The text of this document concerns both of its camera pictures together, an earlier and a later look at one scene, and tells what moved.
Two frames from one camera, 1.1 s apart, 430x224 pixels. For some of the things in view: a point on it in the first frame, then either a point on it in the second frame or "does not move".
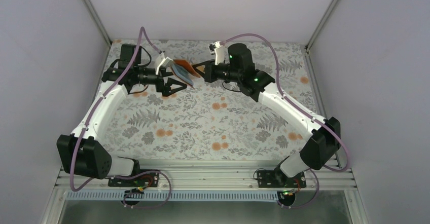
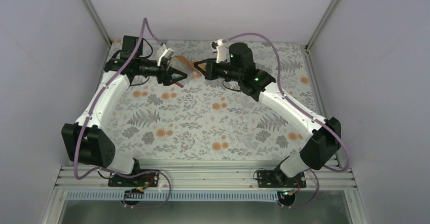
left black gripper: [165, 88] to [161, 78]
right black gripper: [209, 74] does not move
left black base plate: [151, 179] does not move
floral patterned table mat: [210, 121] does not move
